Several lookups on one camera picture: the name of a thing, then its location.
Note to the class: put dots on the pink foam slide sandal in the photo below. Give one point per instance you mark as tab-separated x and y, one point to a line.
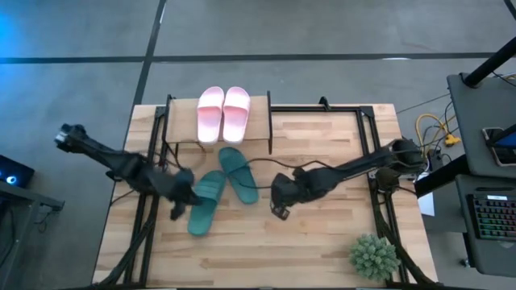
210	117
236	117

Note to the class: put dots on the black metal table frame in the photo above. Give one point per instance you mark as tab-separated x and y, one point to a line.
314	108

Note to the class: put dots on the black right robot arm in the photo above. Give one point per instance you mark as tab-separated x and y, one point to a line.
354	165

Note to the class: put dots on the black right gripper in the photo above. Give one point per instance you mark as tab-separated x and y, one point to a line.
286	189

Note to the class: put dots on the grey desk with phone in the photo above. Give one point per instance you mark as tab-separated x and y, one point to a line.
471	117

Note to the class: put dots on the dark green slide sandal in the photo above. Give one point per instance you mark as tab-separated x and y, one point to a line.
240	177
205	205

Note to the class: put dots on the backlit computer keyboard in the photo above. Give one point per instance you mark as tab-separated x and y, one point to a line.
496	217

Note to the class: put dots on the black metal post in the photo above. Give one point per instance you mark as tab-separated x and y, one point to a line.
488	64

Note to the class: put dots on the small green artificial plant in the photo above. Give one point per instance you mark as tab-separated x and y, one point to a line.
375	258

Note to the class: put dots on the grey desk with keyboard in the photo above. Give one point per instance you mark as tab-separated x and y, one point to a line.
492	258

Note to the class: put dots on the wooden shelf with black frame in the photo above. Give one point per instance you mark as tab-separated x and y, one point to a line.
181	121

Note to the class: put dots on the grey metal stand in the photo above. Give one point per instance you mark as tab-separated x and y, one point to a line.
24	194

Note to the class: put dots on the white paper sheet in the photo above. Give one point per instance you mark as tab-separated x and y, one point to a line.
426	203

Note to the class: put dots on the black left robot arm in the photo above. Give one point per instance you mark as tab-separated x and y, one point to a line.
121	163

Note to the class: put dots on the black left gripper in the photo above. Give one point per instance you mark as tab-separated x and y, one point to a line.
183	187

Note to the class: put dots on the black device with blue light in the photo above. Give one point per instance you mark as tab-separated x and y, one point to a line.
20	171

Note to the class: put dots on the smartphone in beige case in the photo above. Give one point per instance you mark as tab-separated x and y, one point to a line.
504	156

